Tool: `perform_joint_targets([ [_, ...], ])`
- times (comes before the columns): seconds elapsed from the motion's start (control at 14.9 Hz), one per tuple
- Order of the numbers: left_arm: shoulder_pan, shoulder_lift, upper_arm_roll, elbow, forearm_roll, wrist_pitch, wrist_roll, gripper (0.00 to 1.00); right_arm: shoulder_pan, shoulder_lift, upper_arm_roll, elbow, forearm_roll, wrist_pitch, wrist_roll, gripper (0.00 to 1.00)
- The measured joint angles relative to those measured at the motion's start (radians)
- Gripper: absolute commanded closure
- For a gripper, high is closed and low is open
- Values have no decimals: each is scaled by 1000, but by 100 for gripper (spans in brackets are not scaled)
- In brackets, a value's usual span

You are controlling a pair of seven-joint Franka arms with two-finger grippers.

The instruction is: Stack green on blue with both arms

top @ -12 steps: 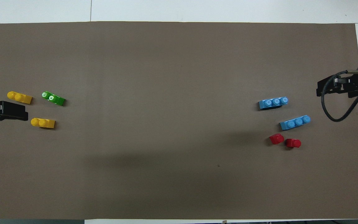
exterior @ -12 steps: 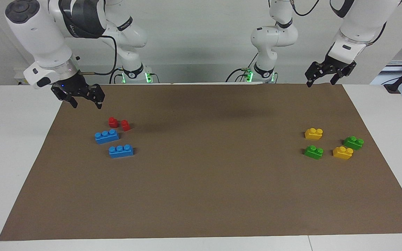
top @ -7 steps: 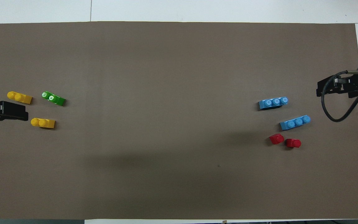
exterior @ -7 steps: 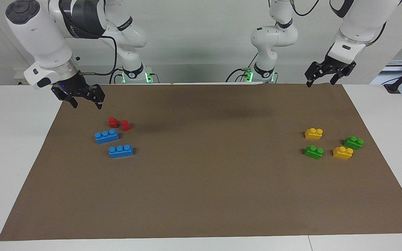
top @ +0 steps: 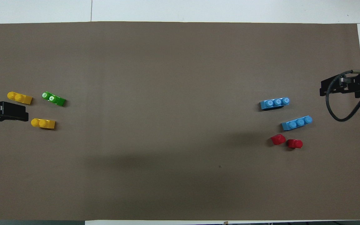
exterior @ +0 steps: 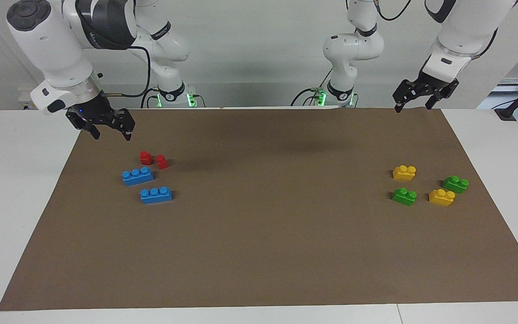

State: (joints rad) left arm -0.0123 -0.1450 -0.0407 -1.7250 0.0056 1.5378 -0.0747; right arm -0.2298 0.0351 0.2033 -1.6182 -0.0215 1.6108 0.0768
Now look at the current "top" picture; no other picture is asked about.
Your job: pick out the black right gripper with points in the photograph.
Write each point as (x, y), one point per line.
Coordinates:
(359, 86)

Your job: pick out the green two-stud toy brick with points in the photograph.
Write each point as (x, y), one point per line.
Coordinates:
(58, 100)

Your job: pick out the blue three-stud toy brick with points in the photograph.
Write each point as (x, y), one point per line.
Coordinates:
(295, 124)
(273, 104)

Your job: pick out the yellow two-stud toy brick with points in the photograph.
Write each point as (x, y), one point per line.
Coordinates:
(47, 124)
(23, 99)

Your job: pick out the red one-stud toy brick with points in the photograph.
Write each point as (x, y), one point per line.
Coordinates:
(295, 144)
(278, 139)

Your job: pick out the brown paper table mat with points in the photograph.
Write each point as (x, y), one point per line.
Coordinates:
(180, 78)

